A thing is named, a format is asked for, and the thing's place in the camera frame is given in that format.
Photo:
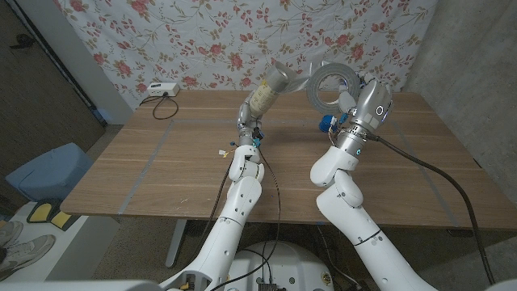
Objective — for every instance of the floral backdrop cloth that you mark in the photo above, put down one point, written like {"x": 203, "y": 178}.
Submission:
{"x": 202, "y": 40}

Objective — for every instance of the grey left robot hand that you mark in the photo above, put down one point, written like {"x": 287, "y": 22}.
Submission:
{"x": 244, "y": 129}

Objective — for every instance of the white table leg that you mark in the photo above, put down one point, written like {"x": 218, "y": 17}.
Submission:
{"x": 177, "y": 242}

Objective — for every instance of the blue plastic bin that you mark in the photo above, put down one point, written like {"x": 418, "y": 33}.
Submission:
{"x": 48, "y": 169}

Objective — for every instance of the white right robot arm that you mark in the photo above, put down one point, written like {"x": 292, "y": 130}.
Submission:
{"x": 347, "y": 210}

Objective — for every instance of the white floor platform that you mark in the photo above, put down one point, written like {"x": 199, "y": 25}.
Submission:
{"x": 60, "y": 250}

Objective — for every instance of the grey duct tape roll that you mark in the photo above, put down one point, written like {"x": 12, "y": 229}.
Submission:
{"x": 315, "y": 97}

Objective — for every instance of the blue bottle cap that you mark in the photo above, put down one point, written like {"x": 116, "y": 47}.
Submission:
{"x": 325, "y": 125}

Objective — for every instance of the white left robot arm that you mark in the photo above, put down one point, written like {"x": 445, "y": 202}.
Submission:
{"x": 238, "y": 210}

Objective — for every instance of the cream plastic drink bottle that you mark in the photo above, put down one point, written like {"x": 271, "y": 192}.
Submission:
{"x": 262, "y": 99}

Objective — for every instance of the black door hook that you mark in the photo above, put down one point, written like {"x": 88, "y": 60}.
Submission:
{"x": 22, "y": 40}

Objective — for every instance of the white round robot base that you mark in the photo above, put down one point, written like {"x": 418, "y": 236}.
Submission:
{"x": 291, "y": 262}

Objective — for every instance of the grey sneaker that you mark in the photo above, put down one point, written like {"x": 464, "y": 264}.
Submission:
{"x": 10, "y": 232}
{"x": 28, "y": 252}

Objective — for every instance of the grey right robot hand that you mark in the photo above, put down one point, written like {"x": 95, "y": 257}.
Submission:
{"x": 373, "y": 105}

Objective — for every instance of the white power adapter box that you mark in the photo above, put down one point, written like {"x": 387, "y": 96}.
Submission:
{"x": 162, "y": 89}

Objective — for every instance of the yellow black slipper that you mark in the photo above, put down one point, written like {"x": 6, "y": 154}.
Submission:
{"x": 60, "y": 219}
{"x": 40, "y": 212}

